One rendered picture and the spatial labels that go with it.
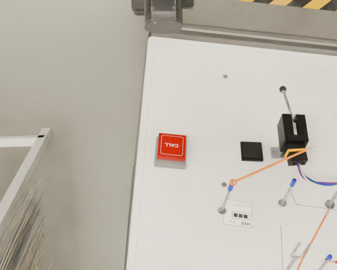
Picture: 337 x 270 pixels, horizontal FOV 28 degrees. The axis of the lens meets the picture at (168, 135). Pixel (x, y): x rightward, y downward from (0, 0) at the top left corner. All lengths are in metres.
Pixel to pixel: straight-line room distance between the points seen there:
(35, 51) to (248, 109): 1.15
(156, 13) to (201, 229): 0.39
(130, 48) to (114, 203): 0.56
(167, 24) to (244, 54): 0.41
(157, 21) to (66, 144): 1.43
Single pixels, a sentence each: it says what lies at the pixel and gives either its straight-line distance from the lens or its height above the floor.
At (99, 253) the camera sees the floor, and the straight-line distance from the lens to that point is 2.53.
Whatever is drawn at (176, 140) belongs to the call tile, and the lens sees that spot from 1.20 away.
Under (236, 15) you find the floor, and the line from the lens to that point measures 2.28.
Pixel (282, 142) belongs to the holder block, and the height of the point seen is 1.12.
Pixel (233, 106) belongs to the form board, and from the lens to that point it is 1.31.
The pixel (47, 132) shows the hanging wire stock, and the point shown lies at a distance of 2.31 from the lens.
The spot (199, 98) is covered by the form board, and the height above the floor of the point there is 0.98.
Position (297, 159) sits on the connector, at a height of 1.16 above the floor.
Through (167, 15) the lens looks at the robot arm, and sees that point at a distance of 0.98.
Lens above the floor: 2.24
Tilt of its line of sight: 73 degrees down
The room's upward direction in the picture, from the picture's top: 176 degrees clockwise
